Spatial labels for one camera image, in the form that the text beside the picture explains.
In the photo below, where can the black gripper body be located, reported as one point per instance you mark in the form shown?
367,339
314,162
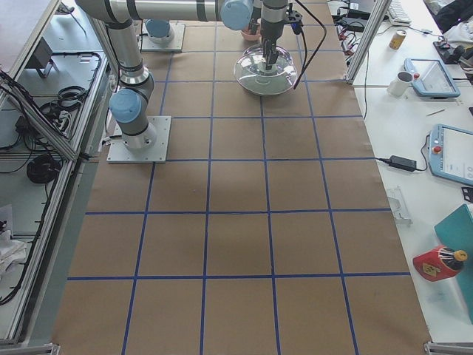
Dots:
254,24
270,36

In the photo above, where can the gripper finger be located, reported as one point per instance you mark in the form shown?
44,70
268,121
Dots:
271,53

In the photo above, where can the glass pot lid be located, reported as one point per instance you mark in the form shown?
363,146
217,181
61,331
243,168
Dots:
251,66

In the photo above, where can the pale green electric pot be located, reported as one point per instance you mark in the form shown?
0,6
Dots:
269,88

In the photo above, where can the pink bowl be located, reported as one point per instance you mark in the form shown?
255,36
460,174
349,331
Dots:
247,36

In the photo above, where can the power strip with plugs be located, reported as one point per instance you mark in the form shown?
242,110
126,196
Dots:
347,38

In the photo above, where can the yellow drink can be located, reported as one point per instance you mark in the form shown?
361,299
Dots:
397,39

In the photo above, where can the white keyboard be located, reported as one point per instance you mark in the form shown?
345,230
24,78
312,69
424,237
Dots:
397,15

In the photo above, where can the white mug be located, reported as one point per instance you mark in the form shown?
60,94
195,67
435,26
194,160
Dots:
400,83

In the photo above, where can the far teach pendant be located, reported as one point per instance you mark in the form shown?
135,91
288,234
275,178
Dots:
434,80

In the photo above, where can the teach pendant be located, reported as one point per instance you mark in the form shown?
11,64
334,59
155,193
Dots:
434,80
450,153

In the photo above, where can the small black power brick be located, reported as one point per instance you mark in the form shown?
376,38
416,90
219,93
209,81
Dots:
402,163

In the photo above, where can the near teach pendant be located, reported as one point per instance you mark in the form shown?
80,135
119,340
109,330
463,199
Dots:
450,153

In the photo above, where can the teal box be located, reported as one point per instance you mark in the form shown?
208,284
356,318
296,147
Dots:
455,232

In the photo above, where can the red bottle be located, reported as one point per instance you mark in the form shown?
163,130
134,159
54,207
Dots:
440,263

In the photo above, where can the white crumpled cloth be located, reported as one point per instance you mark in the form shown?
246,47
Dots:
13,252

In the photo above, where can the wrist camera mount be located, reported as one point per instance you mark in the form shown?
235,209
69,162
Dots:
294,19

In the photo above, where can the aluminium frame post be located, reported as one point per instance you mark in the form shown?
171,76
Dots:
374,22

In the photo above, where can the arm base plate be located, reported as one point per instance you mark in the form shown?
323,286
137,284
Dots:
162,37
148,147

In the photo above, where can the clear plastic bracket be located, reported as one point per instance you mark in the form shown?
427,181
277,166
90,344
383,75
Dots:
398,206

